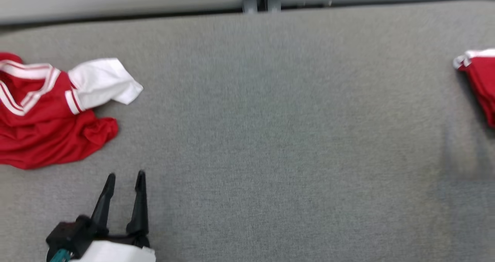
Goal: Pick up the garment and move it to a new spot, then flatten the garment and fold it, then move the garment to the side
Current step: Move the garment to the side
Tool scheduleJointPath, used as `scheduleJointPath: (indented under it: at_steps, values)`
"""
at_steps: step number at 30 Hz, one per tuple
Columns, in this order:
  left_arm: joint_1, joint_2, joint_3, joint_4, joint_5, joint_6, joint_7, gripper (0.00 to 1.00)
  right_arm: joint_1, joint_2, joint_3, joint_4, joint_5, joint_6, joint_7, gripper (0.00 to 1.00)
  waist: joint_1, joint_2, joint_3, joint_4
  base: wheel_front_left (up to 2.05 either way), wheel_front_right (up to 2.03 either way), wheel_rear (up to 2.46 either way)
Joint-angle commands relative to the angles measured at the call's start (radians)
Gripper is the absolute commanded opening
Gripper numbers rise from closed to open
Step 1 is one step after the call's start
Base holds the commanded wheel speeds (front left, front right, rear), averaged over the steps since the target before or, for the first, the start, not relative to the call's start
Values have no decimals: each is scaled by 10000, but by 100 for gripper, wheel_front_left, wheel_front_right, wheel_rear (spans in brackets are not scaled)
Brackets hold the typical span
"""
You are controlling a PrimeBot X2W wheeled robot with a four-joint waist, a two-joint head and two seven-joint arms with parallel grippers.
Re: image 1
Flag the red white basketball jersey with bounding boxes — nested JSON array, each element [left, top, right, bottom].
[[0, 52, 144, 170]]

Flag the teal cable plug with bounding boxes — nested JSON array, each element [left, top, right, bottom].
[[49, 248, 72, 262]]

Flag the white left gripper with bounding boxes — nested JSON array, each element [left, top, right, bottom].
[[72, 170, 156, 262]]

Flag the red white elastic shorts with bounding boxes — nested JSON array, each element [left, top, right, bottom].
[[452, 48, 495, 129]]

